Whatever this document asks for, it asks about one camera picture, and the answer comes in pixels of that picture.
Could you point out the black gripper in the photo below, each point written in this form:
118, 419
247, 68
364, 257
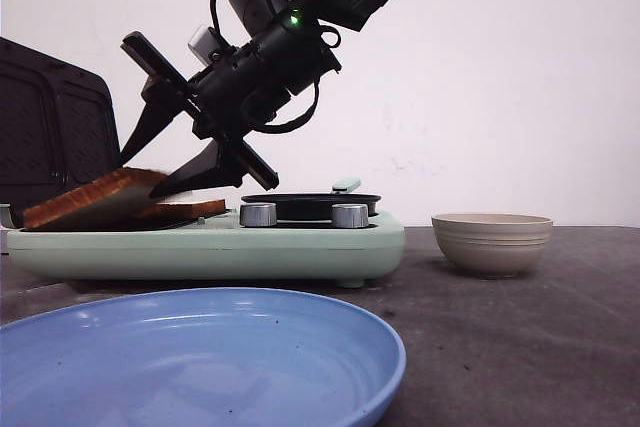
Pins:
239, 93

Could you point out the toast bread slice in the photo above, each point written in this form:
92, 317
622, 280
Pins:
181, 211
99, 203

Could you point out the mint green hinged lid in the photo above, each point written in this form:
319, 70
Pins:
58, 128

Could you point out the beige ceramic bowl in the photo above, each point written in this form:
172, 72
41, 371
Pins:
492, 244

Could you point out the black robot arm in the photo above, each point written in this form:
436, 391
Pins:
331, 15

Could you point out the mint green breakfast maker base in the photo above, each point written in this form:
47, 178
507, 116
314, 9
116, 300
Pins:
216, 248

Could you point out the left silver control knob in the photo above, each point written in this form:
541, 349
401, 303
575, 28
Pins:
258, 215

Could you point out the silver control knob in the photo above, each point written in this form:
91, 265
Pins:
258, 215
350, 216

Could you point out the black round frying pan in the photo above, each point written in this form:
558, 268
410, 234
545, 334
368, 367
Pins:
309, 207

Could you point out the right silver control knob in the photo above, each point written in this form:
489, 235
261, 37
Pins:
350, 216

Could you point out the blue plastic plate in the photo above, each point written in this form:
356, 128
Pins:
201, 357

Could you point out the grey felt table mat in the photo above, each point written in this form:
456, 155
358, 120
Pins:
556, 346

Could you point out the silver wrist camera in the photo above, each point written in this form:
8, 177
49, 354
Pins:
205, 45

